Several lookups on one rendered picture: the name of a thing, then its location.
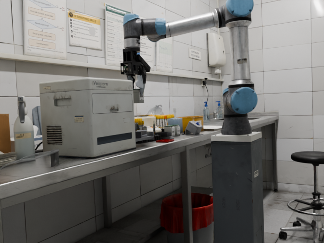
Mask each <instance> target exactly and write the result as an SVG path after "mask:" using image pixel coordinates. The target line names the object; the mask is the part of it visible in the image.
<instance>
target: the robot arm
mask: <svg viewBox="0 0 324 243"><path fill-rule="evenodd" d="M253 7H254V1H253V0H227V1H226V3H225V4H224V5H223V6H221V7H219V8H215V9H213V11H212V12H208V13H203V14H198V15H194V16H190V17H186V18H181V19H177V20H173V21H169V22H166V20H165V19H164V18H147V19H140V17H139V15H138V14H135V13H129V14H126V15H125V16H124V17H123V33H124V48H125V49H123V50H122V51H123V63H121V74H123V75H124V74H125V75H127V80H131V81H132V82H133V89H134V82H135V78H134V77H133V76H135V75H137V82H136V86H137V87H138V88H140V94H141V95H143V92H144V89H145V84H146V78H147V76H146V72H150V69H151V67H150V66H149V65H148V64H147V62H146V61H145V60H144V59H143V58H142V57H141V56H140V55H139V54H137V53H139V52H140V48H141V44H140V36H147V38H148V39H149V40H150V41H151V42H158V41H159V40H161V39H165V38H169V37H174V36H178V35H182V34H187V33H191V32H195V31H199V30H204V29H208V28H212V27H216V28H222V27H227V28H228V29H229V43H230V65H231V83H230V84H229V85H228V88H226V89H224V90H223V106H224V121H223V125H222V129H221V134H222V135H247V134H251V133H252V128H251V125H250V122H249V120H248V114H247V113H248V112H251V111H252V110H253V109H254V108H255V107H256V105H257V101H258V98H257V94H256V92H255V87H254V83H253V82H252V81H251V78H250V55H249V32H248V27H249V26H250V24H251V23H252V18H251V12H252V10H253ZM122 66H123V72H122Z"/></svg>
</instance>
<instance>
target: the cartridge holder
mask: <svg viewBox="0 0 324 243"><path fill-rule="evenodd" d="M158 135H160V136H161V139H174V138H175V136H171V132H160V133H158Z"/></svg>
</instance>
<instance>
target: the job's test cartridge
mask: <svg viewBox="0 0 324 243"><path fill-rule="evenodd" d="M133 95H134V103H144V94H143V95H141V94H140V90H133Z"/></svg>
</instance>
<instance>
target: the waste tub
mask: <svg viewBox="0 0 324 243"><path fill-rule="evenodd" d="M177 118H182V123H183V132H184V131H185V129H186V127H187V125H188V122H189V121H196V122H198V123H199V124H200V125H202V126H203V116H185V117H177ZM202 131H203V127H202V129H201V132H202Z"/></svg>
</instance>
